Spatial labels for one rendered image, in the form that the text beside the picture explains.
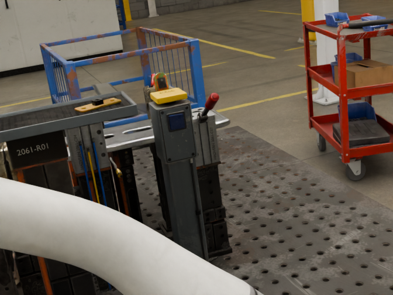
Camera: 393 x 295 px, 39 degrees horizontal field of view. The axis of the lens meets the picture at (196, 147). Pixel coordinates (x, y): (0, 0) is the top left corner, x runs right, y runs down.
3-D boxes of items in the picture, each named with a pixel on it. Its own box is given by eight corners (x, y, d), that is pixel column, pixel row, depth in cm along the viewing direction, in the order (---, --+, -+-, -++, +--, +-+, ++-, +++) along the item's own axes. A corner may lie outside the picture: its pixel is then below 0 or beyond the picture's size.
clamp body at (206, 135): (223, 235, 146) (207, 103, 134) (239, 253, 135) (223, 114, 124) (189, 244, 143) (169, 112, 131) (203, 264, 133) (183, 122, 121)
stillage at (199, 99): (65, 162, 436) (38, 43, 405) (159, 139, 461) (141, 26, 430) (96, 219, 329) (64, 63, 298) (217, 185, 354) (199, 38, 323)
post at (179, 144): (207, 281, 126) (182, 95, 111) (219, 298, 119) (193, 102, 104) (176, 290, 124) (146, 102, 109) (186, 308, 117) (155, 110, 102)
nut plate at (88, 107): (113, 99, 107) (111, 93, 106) (122, 101, 104) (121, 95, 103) (73, 110, 102) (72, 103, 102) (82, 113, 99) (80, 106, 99)
